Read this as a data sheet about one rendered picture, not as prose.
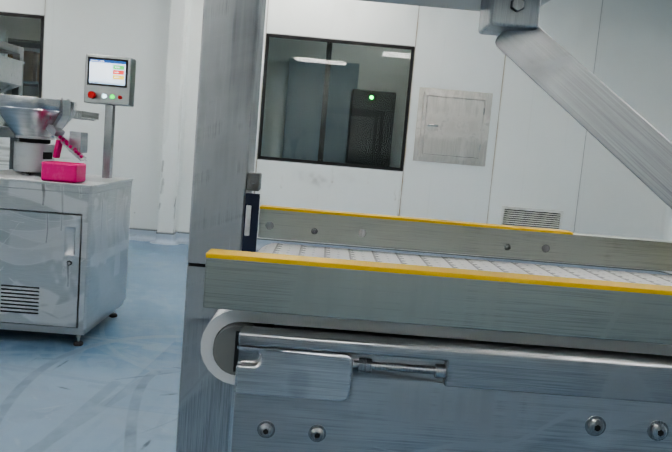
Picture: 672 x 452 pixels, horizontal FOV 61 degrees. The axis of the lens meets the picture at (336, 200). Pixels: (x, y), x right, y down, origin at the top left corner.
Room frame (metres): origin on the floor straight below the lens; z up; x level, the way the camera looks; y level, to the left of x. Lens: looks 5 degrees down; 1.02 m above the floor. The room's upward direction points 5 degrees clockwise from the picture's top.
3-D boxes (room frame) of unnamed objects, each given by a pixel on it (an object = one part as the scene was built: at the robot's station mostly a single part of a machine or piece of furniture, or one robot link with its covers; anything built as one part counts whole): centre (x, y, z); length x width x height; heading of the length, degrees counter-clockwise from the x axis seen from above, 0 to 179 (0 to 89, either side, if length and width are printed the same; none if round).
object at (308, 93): (5.42, 0.08, 1.43); 1.38 x 0.01 x 1.16; 92
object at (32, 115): (2.87, 1.46, 0.95); 0.49 x 0.36 x 0.37; 92
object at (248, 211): (0.62, 0.09, 0.86); 0.02 x 0.01 x 0.20; 91
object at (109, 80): (2.96, 1.21, 1.07); 0.23 x 0.10 x 0.62; 92
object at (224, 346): (0.48, 0.06, 0.89); 0.27 x 0.03 x 0.03; 1
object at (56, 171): (2.62, 1.26, 0.80); 0.16 x 0.12 x 0.09; 92
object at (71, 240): (2.82, 1.41, 0.38); 0.63 x 0.57 x 0.76; 92
